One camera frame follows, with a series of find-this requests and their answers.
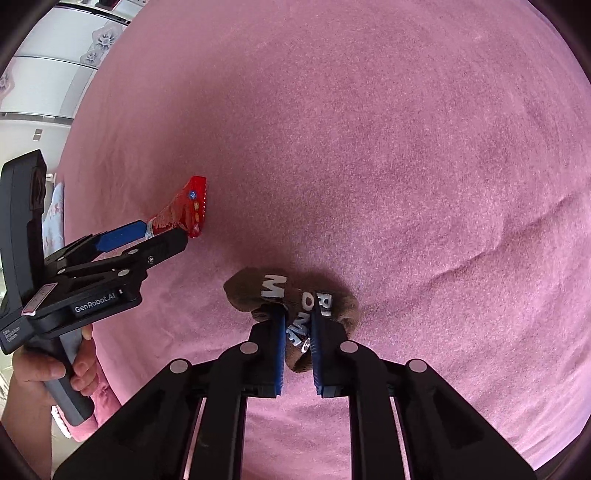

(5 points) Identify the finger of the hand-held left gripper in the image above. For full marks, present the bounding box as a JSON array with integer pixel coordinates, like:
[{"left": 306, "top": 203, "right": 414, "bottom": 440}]
[
  {"left": 59, "top": 228, "right": 189, "bottom": 289},
  {"left": 46, "top": 220, "right": 148, "bottom": 269}
]

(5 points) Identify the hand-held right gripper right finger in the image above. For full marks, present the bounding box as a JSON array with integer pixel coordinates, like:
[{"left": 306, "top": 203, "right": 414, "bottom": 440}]
[{"left": 310, "top": 313, "right": 539, "bottom": 480}]

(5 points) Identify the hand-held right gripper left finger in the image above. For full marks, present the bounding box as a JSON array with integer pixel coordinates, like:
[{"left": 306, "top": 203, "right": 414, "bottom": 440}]
[{"left": 53, "top": 307, "right": 287, "bottom": 480}]

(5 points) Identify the red foil snack wrapper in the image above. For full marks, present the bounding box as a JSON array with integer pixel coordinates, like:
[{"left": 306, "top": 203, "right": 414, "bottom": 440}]
[{"left": 145, "top": 175, "right": 209, "bottom": 240}]

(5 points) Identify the brown sock with letters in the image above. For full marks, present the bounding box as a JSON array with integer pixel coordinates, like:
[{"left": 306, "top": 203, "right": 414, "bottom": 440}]
[{"left": 224, "top": 267, "right": 360, "bottom": 374}]

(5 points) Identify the person's left hand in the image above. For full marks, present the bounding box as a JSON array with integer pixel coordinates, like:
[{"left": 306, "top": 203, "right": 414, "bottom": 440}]
[{"left": 13, "top": 324, "right": 99, "bottom": 406}]

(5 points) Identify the white pink-printed pillow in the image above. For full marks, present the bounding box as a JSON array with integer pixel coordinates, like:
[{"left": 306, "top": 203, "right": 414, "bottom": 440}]
[{"left": 42, "top": 182, "right": 65, "bottom": 259}]

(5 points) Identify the white floral wardrobe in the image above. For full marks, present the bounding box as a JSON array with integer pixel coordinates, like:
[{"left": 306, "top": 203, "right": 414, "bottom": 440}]
[{"left": 0, "top": 0, "right": 144, "bottom": 123}]

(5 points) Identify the pink bed sheet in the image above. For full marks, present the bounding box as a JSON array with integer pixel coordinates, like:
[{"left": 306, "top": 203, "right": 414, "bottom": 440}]
[{"left": 58, "top": 0, "right": 591, "bottom": 480}]

